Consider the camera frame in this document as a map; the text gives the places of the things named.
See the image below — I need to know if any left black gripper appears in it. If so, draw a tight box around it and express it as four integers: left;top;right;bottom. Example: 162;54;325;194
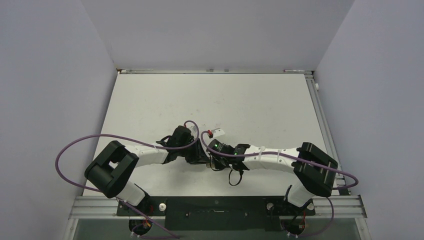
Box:
177;138;210;165

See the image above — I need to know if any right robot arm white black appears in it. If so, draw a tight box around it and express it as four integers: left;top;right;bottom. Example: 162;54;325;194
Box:
207;139;338;214

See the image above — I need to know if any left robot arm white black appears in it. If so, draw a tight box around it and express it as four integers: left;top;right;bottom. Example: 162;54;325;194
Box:
84;125;211;215

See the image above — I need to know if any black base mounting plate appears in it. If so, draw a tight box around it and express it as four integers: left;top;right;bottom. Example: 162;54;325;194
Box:
136;196;316;232

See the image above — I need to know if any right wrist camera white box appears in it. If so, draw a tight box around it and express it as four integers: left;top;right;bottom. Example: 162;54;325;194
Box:
206;128;225;139

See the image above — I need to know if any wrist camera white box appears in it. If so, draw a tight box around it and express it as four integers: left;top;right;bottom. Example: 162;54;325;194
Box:
188;125;199;138
206;128;225;139

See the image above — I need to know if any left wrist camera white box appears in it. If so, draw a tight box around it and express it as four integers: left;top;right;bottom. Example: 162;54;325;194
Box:
188;125;199;138

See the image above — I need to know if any aluminium frame rail right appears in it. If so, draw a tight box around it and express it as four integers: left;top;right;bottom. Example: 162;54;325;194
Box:
304;72;351;196

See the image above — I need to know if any aluminium frame rail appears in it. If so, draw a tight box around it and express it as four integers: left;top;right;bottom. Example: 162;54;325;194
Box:
117;68;314;75
304;72;351;196

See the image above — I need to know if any aluminium frame rail back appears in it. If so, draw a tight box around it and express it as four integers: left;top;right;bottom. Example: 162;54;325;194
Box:
117;68;314;75

